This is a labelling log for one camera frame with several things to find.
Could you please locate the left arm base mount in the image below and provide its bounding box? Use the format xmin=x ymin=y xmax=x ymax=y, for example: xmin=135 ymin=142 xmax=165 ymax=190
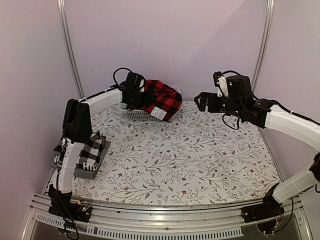
xmin=48 ymin=189 xmax=92 ymax=223

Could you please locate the aluminium front rail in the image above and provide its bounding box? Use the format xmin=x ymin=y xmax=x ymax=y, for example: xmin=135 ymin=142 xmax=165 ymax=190
xmin=21 ymin=192 xmax=313 ymax=240

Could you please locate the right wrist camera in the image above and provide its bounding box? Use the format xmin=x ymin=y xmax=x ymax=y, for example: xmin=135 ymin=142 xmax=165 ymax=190
xmin=213 ymin=70 xmax=253 ymax=100

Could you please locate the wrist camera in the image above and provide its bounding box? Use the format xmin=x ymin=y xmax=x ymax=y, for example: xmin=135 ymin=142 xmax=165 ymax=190
xmin=213 ymin=70 xmax=253 ymax=100
xmin=124 ymin=72 xmax=146 ymax=92

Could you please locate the folded grey shirt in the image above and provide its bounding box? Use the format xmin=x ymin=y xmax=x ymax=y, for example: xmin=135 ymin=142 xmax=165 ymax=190
xmin=73 ymin=148 xmax=108 ymax=180

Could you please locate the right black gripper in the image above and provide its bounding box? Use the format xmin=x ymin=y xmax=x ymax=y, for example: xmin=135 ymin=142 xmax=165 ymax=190
xmin=194 ymin=91 xmax=244 ymax=118

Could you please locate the red black plaid shirt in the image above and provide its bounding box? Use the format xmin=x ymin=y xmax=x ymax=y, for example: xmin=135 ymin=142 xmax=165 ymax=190
xmin=140 ymin=79 xmax=183 ymax=122

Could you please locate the white plastic basket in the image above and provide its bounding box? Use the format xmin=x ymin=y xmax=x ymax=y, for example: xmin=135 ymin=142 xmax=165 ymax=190
xmin=123 ymin=109 xmax=159 ymax=121

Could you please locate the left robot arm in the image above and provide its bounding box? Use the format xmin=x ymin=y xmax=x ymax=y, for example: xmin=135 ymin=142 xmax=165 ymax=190
xmin=48 ymin=86 xmax=156 ymax=198

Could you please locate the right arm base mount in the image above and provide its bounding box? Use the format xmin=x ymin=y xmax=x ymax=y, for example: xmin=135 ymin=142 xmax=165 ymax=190
xmin=240 ymin=201 xmax=285 ymax=235

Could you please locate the aluminium post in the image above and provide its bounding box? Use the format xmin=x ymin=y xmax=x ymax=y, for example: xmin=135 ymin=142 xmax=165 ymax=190
xmin=251 ymin=0 xmax=275 ymax=91
xmin=57 ymin=0 xmax=85 ymax=98

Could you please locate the right aluminium post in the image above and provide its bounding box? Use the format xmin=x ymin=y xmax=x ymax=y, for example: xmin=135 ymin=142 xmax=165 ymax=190
xmin=251 ymin=0 xmax=275 ymax=91

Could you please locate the folded black white plaid shirt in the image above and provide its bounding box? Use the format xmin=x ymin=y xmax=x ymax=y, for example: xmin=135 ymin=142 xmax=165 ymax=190
xmin=52 ymin=131 xmax=107 ymax=172

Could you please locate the floral tablecloth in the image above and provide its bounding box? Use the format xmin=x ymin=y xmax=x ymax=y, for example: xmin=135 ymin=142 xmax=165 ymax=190
xmin=72 ymin=101 xmax=282 ymax=206

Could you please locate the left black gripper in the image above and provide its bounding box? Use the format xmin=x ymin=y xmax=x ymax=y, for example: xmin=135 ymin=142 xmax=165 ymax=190
xmin=132 ymin=89 xmax=158 ymax=107

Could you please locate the left aluminium post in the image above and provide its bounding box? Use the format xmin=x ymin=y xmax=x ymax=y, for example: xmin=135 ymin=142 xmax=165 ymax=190
xmin=57 ymin=0 xmax=85 ymax=98

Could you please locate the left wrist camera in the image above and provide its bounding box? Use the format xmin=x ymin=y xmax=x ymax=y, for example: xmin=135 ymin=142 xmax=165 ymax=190
xmin=124 ymin=72 xmax=146 ymax=92

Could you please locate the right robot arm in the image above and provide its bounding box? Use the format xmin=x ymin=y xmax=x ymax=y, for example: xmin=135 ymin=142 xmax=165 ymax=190
xmin=194 ymin=92 xmax=320 ymax=218

